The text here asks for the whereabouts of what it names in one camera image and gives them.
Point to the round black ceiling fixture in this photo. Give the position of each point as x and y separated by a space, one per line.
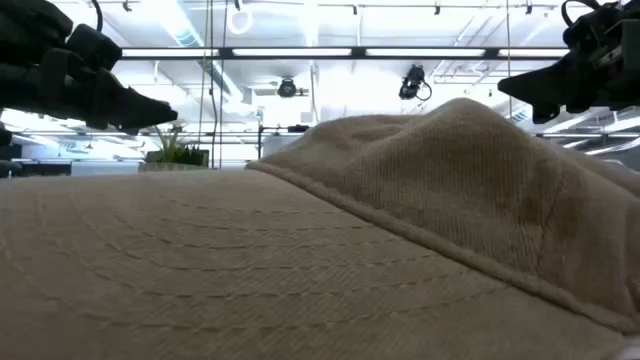
287 88

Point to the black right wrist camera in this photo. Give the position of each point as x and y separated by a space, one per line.
590 27

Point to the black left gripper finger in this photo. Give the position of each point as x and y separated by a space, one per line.
97 107
145 112

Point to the green potted succulent plant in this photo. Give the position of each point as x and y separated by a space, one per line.
175 150

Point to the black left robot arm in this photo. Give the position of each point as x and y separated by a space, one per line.
27 27

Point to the black overhead camera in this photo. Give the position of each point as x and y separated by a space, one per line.
412 82

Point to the black overhead frame bar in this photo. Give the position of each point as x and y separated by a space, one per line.
350 54

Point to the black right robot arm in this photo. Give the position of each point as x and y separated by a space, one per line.
631 10

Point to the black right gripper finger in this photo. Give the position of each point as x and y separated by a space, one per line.
546 113
540 82

